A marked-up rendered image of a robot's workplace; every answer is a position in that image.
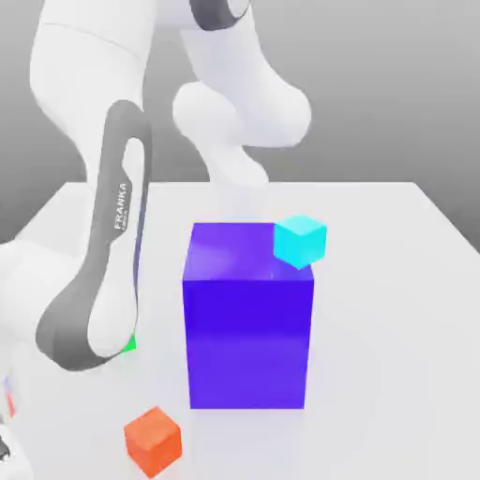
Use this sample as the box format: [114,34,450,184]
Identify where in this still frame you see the small orange cube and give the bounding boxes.
[123,405,184,480]

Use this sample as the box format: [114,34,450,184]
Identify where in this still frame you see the small cyan cube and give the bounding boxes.
[273,214,328,271]

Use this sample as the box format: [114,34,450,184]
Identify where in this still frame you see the large blue box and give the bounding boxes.
[182,221,315,411]

